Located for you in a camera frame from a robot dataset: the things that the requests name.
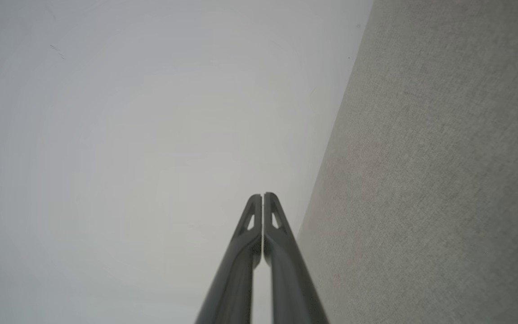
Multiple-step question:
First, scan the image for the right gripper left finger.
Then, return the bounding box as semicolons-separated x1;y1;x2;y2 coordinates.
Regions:
195;193;263;324

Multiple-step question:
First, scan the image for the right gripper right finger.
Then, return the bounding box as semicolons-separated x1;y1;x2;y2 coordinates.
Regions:
263;192;330;324

